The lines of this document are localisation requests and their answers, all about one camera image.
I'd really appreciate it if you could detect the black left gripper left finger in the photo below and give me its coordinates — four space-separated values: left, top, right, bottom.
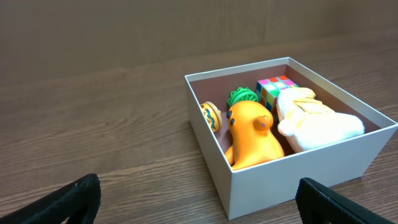
1 173 101 223

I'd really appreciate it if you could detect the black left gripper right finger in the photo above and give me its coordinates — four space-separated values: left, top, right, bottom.
295 177 394 224

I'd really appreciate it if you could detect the white duck plush toy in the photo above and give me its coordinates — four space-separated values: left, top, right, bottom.
277 87 365 152

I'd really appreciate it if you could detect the orange dinosaur toy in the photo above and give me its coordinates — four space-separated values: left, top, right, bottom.
224 101 285 171

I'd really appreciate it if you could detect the multicolour puzzle cube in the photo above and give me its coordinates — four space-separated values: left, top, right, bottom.
256 75 298 114

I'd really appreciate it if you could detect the green wheel disc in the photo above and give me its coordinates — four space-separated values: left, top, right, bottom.
227 87 259 107

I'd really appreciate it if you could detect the gold wheel disc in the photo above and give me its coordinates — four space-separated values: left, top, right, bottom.
200 101 223 133

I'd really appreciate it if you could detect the white cardboard box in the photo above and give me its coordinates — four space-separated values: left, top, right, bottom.
185 57 397 219

